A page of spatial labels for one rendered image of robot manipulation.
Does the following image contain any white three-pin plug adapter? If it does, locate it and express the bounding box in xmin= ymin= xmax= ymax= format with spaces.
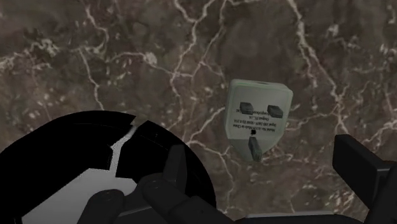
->
xmin=223 ymin=78 xmax=294 ymax=163

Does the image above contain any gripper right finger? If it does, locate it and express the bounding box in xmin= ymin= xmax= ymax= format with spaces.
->
xmin=332 ymin=134 xmax=397 ymax=224

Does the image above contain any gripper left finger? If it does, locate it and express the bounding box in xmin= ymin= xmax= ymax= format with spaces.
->
xmin=76 ymin=143 xmax=237 ymax=224

